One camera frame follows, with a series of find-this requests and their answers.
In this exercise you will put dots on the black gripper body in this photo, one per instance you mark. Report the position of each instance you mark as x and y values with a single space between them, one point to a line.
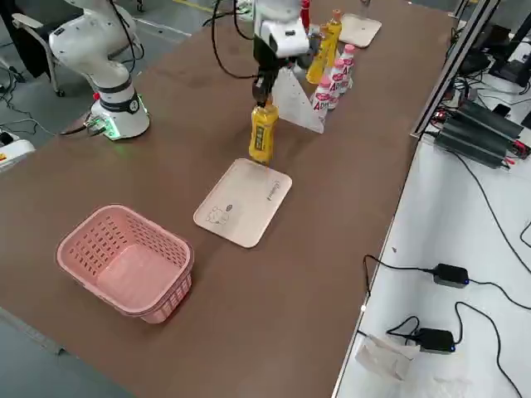
265 58

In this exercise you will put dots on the yellow pear drink bottle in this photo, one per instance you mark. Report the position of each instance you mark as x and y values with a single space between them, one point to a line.
334 27
318 64
261 137

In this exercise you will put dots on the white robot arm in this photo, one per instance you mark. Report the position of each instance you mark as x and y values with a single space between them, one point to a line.
83 45

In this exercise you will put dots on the clear acrylic tiered shelf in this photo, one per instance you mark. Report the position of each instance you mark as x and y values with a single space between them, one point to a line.
296 103

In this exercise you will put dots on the red cola bottle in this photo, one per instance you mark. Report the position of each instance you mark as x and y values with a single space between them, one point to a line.
305 12

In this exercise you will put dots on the pink-capped white milk bottle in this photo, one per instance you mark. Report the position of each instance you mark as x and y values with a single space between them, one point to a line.
348 58
324 94
338 76

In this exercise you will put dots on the pale rectangular rabbit-print tray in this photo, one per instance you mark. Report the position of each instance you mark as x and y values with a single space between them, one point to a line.
359 29
245 203

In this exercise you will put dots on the black finned power supply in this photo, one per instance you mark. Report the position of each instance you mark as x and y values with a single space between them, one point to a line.
477 132

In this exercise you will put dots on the pink plastic basket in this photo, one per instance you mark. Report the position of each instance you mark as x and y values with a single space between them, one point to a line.
124 265

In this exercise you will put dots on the black office chair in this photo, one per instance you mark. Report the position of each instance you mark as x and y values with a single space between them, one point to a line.
29 49

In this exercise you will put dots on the black monitor stand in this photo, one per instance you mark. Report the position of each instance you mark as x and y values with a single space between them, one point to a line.
508 58

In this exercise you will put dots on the white control box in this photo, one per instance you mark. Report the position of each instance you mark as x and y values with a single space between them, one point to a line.
14 151

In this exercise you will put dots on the black power adapter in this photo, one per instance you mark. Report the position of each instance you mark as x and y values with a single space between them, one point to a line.
451 274
435 340

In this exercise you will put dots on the crumpled clear plastic bag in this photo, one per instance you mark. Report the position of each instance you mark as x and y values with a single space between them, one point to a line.
386 356

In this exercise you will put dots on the aluminium frame post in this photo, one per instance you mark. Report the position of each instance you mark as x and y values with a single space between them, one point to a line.
452 62

